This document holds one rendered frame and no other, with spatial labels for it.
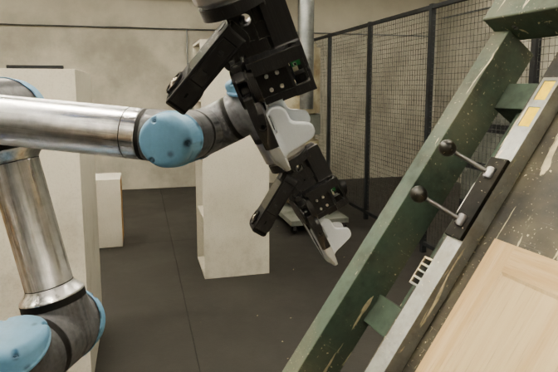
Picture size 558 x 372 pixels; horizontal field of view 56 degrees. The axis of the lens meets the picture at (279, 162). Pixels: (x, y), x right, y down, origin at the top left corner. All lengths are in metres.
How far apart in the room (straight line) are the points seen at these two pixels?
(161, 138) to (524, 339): 0.69
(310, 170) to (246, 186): 3.68
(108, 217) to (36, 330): 4.78
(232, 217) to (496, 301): 3.65
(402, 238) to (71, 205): 1.99
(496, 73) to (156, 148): 1.02
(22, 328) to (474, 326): 0.80
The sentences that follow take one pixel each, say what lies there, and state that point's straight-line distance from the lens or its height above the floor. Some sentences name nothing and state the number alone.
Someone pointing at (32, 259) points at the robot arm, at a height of 1.35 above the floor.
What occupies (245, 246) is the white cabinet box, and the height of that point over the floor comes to 0.27.
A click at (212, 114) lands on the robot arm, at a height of 1.61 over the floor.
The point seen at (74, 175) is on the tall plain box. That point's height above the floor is 1.20.
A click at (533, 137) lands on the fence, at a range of 1.25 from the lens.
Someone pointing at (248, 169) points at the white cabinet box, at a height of 0.95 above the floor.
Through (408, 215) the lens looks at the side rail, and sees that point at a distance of 1.37.
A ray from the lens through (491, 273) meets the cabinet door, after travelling 1.11.
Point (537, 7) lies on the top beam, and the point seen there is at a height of 1.84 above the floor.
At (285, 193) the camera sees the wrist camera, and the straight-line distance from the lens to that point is 0.85.
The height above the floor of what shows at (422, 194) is 1.43.
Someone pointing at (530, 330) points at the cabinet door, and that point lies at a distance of 1.03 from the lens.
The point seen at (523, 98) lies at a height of 1.63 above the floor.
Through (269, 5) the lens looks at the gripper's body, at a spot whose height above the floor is 1.74.
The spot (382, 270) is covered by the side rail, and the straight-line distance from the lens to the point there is 1.37.
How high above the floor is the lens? 1.65
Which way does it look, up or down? 8 degrees down
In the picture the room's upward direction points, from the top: straight up
